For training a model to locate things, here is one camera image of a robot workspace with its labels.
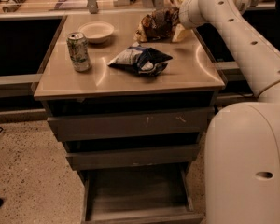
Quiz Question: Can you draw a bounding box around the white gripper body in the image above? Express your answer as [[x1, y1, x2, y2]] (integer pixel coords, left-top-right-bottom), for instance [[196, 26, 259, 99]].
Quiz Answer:
[[178, 0, 205, 29]]

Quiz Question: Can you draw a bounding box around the brown chip bag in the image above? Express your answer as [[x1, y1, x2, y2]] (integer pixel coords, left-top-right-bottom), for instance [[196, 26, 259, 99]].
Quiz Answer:
[[134, 7, 179, 43]]

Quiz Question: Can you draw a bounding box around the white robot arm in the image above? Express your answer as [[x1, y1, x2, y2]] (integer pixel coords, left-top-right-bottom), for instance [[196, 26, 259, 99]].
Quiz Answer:
[[179, 0, 280, 224]]

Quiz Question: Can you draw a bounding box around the blue and white chip bag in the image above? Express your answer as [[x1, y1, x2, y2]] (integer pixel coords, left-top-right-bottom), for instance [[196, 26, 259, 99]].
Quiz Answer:
[[107, 43, 173, 76]]

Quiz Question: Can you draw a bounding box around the grey drawer cabinet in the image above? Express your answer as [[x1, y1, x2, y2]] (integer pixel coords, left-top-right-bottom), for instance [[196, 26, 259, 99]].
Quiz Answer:
[[34, 10, 227, 224]]

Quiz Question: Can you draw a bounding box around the top grey drawer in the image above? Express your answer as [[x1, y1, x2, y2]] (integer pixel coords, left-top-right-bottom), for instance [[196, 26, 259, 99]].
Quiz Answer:
[[48, 107, 214, 142]]

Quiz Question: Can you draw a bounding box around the grey drawer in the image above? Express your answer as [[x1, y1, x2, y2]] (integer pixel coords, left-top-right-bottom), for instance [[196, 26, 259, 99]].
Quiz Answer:
[[66, 144, 200, 171], [48, 107, 214, 142], [81, 164, 203, 224]]

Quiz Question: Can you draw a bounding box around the middle grey drawer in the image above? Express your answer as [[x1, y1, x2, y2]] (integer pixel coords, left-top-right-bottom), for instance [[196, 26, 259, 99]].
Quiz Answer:
[[66, 144, 200, 171]]

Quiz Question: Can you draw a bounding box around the bottom grey drawer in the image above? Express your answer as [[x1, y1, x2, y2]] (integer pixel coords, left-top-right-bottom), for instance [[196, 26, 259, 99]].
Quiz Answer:
[[81, 164, 203, 224]]

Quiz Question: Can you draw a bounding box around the white bowl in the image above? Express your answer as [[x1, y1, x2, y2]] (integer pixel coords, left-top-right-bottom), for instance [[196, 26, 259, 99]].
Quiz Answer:
[[78, 21, 114, 44]]

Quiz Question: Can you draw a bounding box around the green and white soda can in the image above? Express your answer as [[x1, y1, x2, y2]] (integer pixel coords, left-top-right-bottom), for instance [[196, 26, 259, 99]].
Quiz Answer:
[[66, 32, 91, 72]]

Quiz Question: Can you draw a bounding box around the purple booklet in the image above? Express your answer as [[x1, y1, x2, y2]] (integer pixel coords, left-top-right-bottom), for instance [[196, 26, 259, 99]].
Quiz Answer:
[[53, 0, 89, 11]]

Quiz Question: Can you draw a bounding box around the black coiled tool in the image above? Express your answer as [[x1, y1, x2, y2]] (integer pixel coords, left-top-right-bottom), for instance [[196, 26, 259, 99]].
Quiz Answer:
[[2, 0, 26, 13]]

